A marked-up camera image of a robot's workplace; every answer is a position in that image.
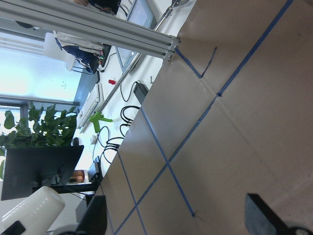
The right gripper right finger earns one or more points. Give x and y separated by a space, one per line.
260 219

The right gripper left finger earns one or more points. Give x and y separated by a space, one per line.
94 221

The black monitor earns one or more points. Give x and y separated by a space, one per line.
28 169

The green potted plant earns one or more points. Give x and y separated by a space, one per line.
38 129

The green grabber tool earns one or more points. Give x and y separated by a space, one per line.
96 118

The white keyboard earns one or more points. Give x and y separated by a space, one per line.
91 105

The black power adapter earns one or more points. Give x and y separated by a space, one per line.
140 92

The blue teach pendant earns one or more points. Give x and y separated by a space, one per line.
134 21

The aluminium frame post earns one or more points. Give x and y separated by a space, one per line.
74 19

